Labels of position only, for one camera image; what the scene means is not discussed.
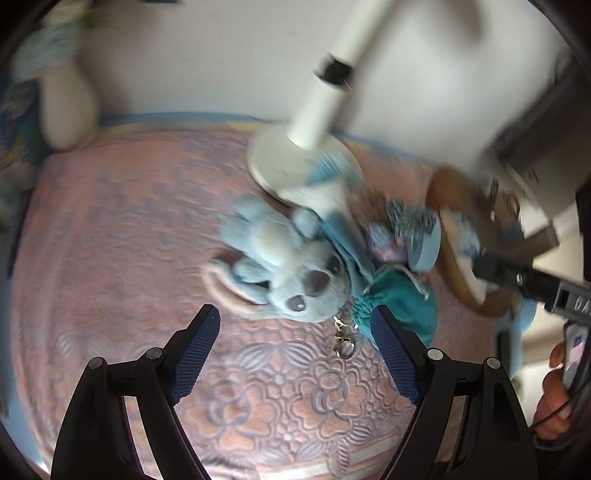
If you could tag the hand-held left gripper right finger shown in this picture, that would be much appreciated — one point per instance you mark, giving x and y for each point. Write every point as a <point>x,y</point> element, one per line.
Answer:
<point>392,350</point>

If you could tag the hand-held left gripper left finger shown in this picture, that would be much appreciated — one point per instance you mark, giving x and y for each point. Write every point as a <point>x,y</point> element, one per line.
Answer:
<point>196,350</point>

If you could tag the blue and white cloth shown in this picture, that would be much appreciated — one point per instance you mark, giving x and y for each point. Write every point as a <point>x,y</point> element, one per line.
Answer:
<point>323,184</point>

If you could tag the teal fabric pouch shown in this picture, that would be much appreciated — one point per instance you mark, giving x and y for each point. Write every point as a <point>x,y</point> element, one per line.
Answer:
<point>406,300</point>

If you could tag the small pink purple pouch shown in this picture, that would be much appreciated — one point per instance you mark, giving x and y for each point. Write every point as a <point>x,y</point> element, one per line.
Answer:
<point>385,242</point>

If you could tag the person's right hand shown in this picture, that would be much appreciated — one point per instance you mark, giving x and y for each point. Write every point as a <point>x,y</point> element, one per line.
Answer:
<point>551,401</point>

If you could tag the plaid fabric bow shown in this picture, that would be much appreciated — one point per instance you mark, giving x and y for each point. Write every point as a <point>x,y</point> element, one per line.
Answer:
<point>411,217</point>

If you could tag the brown fuzzy ball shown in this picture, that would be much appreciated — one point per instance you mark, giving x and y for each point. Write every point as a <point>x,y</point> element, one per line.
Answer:
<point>367,203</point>

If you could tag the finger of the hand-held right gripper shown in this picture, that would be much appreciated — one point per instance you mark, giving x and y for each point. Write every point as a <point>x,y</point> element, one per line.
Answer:
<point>512,277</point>

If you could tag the pink embossed blanket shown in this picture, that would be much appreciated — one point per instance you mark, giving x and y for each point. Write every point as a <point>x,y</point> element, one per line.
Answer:
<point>115,258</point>

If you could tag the brown wicker basket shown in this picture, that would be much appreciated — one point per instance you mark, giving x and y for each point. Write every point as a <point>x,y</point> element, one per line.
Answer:
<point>455,277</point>

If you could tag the white plush cushion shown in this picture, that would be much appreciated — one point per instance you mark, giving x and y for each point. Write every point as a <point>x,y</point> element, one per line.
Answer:
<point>69,110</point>

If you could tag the light blue cloth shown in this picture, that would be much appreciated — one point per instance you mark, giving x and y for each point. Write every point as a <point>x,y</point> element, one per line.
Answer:
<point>344,244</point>

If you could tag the white desk lamp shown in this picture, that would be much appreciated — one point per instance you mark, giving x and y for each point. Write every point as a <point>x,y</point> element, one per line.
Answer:
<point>318,106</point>

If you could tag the light blue round case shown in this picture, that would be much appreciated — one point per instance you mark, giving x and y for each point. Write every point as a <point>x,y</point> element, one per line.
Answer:
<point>425,251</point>

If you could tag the blue printed cushion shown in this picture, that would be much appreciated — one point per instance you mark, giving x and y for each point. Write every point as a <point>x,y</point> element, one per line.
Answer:
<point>27,78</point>

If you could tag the dark grey box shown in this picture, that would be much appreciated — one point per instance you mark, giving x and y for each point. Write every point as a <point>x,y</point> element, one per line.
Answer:
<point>531,129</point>

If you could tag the blue patterned cloth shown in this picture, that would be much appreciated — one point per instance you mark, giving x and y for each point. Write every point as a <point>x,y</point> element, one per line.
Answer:
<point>464,235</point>

